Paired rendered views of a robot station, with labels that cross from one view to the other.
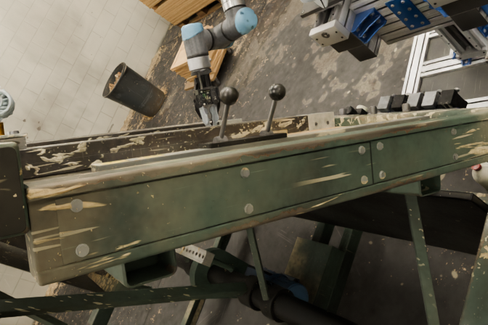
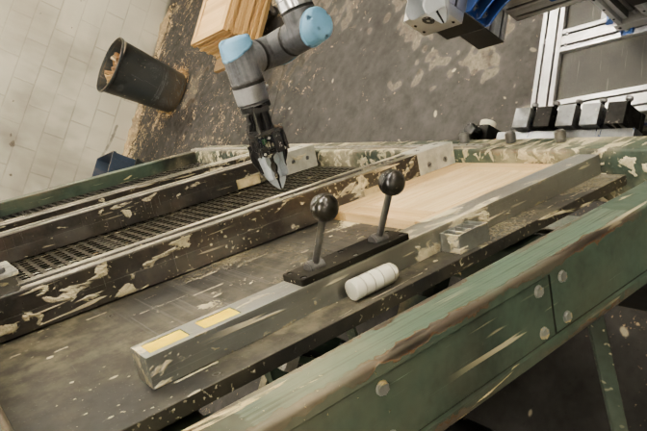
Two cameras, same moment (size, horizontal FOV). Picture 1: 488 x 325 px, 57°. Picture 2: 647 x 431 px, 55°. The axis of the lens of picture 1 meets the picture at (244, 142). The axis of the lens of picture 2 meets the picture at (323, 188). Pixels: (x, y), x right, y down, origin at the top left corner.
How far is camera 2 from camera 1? 24 cm
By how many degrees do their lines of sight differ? 7
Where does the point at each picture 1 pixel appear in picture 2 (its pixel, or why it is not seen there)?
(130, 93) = (136, 82)
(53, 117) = (30, 125)
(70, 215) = not seen: outside the picture
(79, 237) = not seen: outside the picture
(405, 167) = (596, 292)
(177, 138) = (237, 227)
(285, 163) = (436, 351)
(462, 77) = (621, 53)
